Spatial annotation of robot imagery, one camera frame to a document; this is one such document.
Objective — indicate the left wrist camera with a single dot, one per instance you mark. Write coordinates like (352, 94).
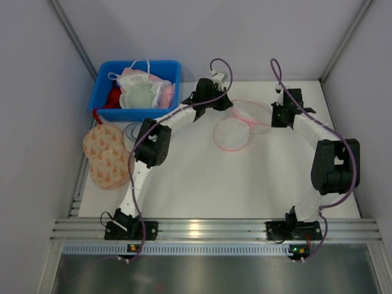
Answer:
(219, 78)

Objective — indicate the pink bra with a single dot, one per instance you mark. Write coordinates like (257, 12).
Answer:
(167, 94)

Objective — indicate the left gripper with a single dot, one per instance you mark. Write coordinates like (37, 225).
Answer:
(218, 102)

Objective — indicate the red bra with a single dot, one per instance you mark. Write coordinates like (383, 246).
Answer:
(112, 102)

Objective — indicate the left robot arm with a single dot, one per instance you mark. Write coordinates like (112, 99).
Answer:
(152, 144)

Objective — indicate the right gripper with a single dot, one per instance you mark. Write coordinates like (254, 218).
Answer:
(302, 110)

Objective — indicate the pink-trimmed mesh laundry bag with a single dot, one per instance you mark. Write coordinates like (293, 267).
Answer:
(243, 120)

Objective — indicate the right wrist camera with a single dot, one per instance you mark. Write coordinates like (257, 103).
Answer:
(279, 94)

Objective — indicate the green mesh laundry bag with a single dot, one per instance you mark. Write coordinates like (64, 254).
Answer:
(144, 96)

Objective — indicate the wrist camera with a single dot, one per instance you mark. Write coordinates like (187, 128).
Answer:
(279, 94)
(219, 78)

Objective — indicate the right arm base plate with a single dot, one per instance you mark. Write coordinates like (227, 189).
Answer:
(279, 231)

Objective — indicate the aluminium mounting rail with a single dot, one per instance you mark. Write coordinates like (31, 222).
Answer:
(340, 231)

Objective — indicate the white bra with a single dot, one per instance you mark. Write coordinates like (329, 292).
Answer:
(131, 77)

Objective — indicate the blue plastic bin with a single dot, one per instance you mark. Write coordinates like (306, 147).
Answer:
(166, 70)

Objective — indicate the slotted cable duct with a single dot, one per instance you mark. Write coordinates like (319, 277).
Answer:
(181, 249)

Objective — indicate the blue-trimmed mesh laundry bag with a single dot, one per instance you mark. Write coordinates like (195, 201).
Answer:
(131, 131)

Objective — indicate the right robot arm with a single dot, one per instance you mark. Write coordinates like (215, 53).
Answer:
(335, 171)

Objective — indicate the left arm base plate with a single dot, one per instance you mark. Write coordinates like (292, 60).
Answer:
(116, 232)

